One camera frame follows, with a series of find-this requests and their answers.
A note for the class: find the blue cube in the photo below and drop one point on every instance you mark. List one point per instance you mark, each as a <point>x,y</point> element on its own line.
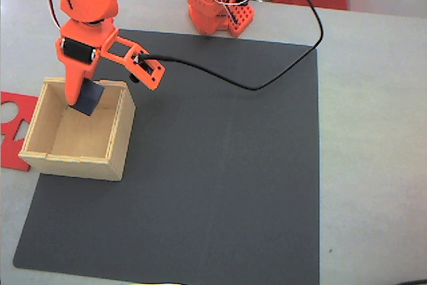
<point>90,98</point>

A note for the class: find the wooden box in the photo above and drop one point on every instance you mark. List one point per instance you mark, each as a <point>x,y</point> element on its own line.
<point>83,165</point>

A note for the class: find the red cutout sheet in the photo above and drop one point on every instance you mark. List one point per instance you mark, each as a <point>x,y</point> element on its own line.
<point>16,161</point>

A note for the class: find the dark grey mat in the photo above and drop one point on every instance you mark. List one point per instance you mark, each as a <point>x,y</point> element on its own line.
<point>200,165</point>

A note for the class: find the orange camera mount with camera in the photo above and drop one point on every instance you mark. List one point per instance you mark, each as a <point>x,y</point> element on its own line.
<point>151,71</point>

